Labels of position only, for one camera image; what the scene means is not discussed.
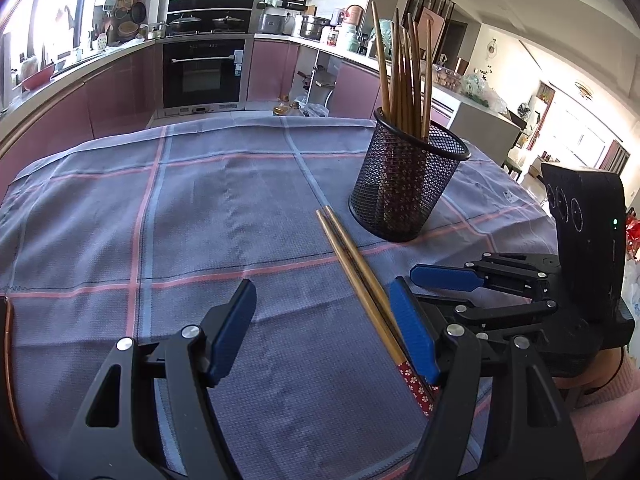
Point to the wooden chopstick red patterned end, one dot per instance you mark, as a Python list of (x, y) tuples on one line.
[(351, 269), (361, 260)]

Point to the large steel stockpot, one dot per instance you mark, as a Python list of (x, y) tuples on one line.
[(314, 27)]

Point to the black mesh utensil holder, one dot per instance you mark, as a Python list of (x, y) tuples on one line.
[(400, 200)]

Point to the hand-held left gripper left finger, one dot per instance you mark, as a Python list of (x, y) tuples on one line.
[(232, 325)]

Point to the silver rice cooker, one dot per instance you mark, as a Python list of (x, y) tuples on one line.
[(271, 23)]

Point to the pink electric kettle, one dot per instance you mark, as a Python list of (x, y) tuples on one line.
[(354, 16)]

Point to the grey checked tablecloth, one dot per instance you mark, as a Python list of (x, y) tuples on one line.
[(200, 220)]

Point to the lidded steel pan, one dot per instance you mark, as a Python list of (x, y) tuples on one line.
[(230, 23)]

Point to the clear plastic egg box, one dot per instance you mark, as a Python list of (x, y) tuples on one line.
[(447, 79)]

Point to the person's right forearm pink sleeve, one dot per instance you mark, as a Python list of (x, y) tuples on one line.
[(610, 420)]

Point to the red bowl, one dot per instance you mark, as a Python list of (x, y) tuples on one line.
[(39, 77)]

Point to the framed wall picture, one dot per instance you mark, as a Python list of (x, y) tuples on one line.
[(436, 30)]

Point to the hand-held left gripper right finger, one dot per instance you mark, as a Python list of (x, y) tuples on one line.
[(412, 330)]

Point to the bundle of bamboo chopsticks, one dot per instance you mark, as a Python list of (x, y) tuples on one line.
[(406, 110)]

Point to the yellow cooking oil bottle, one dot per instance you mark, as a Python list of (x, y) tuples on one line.
[(281, 109)]

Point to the round wall clock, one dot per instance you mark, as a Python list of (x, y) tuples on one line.
[(492, 49)]

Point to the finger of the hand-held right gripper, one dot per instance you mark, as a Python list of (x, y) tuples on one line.
[(445, 278), (480, 311)]

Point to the teal mesh food cover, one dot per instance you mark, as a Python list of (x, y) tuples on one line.
[(387, 35)]

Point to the black lidded wok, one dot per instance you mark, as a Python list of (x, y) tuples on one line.
[(185, 24)]

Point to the black built-in oven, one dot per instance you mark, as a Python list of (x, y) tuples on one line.
[(202, 75)]

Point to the plastic bag of greens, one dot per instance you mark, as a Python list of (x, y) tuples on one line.
[(482, 92)]

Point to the black range hood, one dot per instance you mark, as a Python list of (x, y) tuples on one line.
[(210, 2)]

